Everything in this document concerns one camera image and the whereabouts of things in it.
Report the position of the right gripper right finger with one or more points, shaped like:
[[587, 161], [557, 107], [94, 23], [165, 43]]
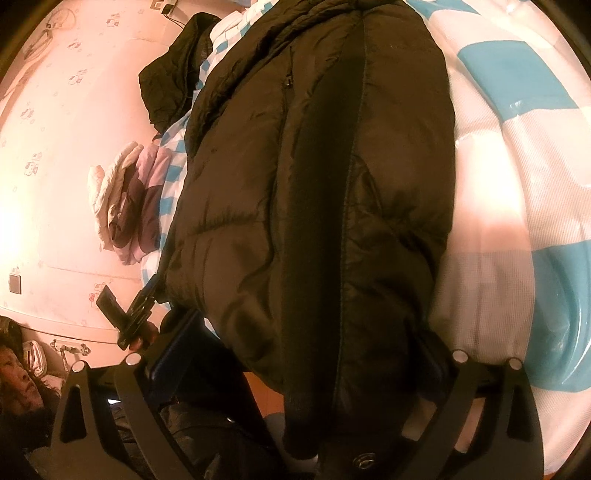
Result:
[[487, 428]]

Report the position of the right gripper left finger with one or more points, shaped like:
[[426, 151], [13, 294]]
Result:
[[85, 443]]

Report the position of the dark olive puffer jacket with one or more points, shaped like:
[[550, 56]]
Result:
[[315, 211]]

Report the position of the pink white clothes pile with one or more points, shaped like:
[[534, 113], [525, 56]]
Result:
[[124, 200]]

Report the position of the person's left hand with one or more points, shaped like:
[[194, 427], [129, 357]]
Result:
[[145, 336]]

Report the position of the person's head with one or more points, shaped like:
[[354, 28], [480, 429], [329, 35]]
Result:
[[28, 406]]

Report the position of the black garment on bed edge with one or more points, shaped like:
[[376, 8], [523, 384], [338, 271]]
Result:
[[168, 82]]

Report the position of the small dark wall switch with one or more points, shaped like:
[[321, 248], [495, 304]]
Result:
[[15, 284]]

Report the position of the wall power socket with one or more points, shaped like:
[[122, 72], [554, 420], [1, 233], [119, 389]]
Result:
[[164, 7]]

